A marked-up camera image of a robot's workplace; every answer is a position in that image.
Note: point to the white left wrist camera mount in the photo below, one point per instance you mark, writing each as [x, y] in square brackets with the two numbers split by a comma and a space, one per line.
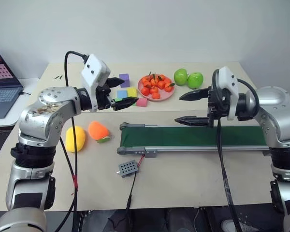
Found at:
[94, 70]

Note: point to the green apple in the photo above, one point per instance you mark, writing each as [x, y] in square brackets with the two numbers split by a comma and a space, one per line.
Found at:
[195, 80]
[180, 76]

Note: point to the pink plate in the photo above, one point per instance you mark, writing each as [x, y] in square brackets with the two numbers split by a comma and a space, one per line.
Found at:
[164, 96]

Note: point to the blue foam block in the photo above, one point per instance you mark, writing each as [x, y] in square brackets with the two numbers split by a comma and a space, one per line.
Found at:
[122, 94]

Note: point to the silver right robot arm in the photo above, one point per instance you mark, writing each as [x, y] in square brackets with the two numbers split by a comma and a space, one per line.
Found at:
[275, 108]

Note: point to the green conveyor belt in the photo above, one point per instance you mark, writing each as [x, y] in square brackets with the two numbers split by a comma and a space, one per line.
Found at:
[183, 136]

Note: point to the pink foam block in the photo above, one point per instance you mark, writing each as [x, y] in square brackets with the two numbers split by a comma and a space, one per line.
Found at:
[142, 102]

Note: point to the green foam block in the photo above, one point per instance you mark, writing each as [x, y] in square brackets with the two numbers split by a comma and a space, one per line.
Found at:
[117, 99]

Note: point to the purple foam cube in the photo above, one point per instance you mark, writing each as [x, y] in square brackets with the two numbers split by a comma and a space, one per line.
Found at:
[125, 79]

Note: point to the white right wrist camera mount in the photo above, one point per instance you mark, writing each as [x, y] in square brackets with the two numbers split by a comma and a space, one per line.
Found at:
[229, 79]

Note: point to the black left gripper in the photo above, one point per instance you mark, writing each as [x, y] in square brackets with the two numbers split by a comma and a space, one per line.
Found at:
[103, 97]

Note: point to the yellow foam block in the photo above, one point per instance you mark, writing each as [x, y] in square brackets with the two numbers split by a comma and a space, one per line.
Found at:
[132, 92]

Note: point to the dark blue laptop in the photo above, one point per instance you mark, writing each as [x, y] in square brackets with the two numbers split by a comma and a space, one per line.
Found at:
[2, 96]

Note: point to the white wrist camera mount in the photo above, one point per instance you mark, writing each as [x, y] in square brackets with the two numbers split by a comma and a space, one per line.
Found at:
[94, 70]
[229, 79]

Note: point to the yellow plush fruit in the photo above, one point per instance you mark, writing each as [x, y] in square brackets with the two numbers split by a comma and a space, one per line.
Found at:
[75, 139]

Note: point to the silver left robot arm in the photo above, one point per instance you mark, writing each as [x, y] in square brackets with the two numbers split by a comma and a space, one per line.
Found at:
[50, 106]

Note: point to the grey perforated controller box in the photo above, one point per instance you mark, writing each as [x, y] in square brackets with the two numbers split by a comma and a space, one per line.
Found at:
[127, 168]

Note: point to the small orange tangerine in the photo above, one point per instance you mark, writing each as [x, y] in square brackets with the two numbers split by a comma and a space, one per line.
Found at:
[169, 80]
[146, 79]
[161, 77]
[154, 90]
[156, 96]
[145, 91]
[154, 82]
[169, 88]
[161, 85]

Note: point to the orange plush fruit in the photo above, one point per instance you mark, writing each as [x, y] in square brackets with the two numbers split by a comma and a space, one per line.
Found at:
[97, 130]

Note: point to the small green leaves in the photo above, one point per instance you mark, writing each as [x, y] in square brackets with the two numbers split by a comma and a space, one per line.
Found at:
[58, 77]

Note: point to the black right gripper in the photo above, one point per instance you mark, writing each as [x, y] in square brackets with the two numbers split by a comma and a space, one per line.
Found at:
[213, 105]

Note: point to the white shoe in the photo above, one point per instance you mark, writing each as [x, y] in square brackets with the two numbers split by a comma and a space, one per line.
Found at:
[232, 226]

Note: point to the white side table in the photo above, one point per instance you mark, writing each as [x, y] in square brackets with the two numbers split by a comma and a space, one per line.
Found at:
[30, 87]

